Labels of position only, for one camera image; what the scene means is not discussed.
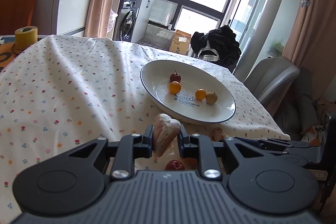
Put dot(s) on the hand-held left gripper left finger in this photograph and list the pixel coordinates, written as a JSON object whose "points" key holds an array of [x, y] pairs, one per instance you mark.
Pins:
{"points": [[147, 140]]}

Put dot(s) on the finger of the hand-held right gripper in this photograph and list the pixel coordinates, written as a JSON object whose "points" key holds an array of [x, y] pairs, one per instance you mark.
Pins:
{"points": [[281, 143], [262, 146]]}

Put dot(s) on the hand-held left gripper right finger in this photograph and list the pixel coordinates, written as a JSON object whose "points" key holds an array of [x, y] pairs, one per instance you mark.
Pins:
{"points": [[183, 144]]}

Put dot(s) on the small beige food piece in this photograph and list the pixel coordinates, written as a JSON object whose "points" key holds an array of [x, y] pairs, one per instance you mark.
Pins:
{"points": [[219, 134]]}

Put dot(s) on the small orange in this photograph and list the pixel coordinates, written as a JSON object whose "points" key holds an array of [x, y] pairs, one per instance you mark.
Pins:
{"points": [[200, 94], [175, 87]]}

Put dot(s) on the brown round fruit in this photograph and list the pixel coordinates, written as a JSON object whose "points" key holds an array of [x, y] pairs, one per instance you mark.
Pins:
{"points": [[211, 98]]}

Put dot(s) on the dark red round fruit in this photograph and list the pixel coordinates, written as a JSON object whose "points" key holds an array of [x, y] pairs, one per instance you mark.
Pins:
{"points": [[175, 77]]}

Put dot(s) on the white plate with dark rim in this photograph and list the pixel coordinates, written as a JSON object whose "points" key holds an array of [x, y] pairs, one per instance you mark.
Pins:
{"points": [[162, 74]]}

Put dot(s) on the bright red round fruit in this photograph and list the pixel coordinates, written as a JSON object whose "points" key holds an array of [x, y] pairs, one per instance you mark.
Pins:
{"points": [[174, 165]]}

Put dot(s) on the grey chair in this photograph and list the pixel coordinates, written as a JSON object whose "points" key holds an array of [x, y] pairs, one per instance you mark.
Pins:
{"points": [[273, 82]]}

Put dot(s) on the floral tablecloth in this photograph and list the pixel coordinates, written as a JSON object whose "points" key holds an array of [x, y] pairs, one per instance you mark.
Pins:
{"points": [[65, 82]]}

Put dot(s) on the cardboard box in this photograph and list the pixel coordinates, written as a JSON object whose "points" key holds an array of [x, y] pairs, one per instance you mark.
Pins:
{"points": [[180, 42]]}

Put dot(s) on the black clothing pile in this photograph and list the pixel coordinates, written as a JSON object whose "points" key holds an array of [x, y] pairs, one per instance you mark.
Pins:
{"points": [[218, 45]]}

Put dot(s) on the small dark bottle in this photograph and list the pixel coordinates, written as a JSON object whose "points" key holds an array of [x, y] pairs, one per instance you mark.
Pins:
{"points": [[170, 25]]}

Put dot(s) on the grey washing machine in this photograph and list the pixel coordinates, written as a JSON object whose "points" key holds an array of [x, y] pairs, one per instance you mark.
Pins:
{"points": [[127, 19]]}

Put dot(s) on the white cabinet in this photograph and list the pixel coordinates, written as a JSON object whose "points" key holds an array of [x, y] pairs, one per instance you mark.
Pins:
{"points": [[143, 18]]}

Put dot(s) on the clear plastic bag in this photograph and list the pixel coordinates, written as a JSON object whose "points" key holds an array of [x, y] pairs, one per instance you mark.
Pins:
{"points": [[111, 22]]}

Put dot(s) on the pink curtain with toy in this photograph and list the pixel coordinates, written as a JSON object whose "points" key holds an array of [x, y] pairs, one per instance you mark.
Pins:
{"points": [[312, 8]]}

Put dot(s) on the yellow tape roll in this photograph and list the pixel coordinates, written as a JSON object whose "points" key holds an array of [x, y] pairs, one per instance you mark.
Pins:
{"points": [[25, 37]]}

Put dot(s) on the orange patterned table mat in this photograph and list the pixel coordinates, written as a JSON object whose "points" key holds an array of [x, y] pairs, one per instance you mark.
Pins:
{"points": [[6, 52]]}

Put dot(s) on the orange wooden chair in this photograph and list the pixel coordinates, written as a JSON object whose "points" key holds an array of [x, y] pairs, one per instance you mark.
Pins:
{"points": [[17, 12]]}

